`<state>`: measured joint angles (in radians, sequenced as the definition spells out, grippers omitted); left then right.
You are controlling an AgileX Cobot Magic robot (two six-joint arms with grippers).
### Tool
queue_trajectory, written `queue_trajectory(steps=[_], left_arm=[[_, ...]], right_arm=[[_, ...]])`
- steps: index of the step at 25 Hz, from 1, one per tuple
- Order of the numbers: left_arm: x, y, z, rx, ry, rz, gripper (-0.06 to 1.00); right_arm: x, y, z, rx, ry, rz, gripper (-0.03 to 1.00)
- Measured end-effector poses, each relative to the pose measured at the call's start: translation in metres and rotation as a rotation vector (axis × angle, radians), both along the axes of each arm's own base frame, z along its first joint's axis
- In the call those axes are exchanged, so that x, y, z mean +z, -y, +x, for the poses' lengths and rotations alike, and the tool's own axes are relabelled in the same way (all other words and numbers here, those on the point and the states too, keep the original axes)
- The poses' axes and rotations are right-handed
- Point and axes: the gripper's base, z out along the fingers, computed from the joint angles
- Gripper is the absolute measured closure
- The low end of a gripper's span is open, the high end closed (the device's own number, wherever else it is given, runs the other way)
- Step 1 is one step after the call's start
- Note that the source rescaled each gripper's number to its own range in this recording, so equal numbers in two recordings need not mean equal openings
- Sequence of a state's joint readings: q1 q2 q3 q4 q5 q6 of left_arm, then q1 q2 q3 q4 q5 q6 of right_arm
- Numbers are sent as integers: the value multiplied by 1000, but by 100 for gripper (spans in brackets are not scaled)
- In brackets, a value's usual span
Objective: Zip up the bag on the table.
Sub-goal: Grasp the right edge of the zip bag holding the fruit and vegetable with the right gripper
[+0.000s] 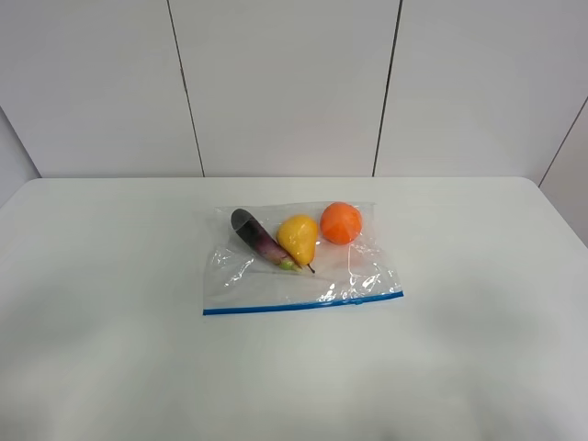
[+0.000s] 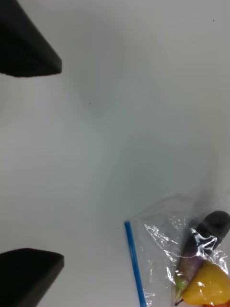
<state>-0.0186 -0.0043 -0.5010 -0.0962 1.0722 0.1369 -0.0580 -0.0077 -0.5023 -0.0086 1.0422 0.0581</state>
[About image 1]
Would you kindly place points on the clear zip bag blue strip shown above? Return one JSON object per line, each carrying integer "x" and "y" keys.
{"x": 237, "y": 280}

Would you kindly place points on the yellow toy pear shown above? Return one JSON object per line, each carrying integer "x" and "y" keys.
{"x": 298, "y": 236}

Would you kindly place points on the purple toy eggplant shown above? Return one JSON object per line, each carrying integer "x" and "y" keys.
{"x": 250, "y": 230}

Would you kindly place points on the orange toy fruit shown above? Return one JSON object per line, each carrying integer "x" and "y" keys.
{"x": 341, "y": 223}

